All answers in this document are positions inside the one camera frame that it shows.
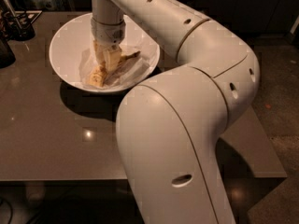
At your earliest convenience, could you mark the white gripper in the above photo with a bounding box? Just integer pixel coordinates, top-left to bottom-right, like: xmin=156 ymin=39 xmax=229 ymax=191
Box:
xmin=91 ymin=18 xmax=125 ymax=73

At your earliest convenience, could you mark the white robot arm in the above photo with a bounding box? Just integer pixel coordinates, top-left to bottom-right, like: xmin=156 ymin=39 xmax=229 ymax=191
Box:
xmin=92 ymin=0 xmax=260 ymax=224

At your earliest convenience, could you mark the white ceramic bowl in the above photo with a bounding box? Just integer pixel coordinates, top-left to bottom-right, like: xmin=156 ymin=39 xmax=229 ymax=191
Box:
xmin=50 ymin=13 xmax=160 ymax=94

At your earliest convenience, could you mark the white paper towel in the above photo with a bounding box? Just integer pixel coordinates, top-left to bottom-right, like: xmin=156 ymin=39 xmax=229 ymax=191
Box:
xmin=78 ymin=45 xmax=150 ymax=90

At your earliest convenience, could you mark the dark round object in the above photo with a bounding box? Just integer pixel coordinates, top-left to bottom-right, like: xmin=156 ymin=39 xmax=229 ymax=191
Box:
xmin=0 ymin=34 xmax=16 ymax=68

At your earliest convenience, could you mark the white stick in holder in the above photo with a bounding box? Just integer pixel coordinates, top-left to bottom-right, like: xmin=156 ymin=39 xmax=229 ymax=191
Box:
xmin=3 ymin=0 xmax=21 ymax=33

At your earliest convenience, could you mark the black wire mesh holder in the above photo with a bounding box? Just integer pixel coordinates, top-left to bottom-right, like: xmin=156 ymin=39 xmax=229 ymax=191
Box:
xmin=2 ymin=11 xmax=36 ymax=41

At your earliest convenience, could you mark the black cable on floor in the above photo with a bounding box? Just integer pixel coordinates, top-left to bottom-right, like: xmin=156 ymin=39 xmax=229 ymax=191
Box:
xmin=0 ymin=196 xmax=16 ymax=224

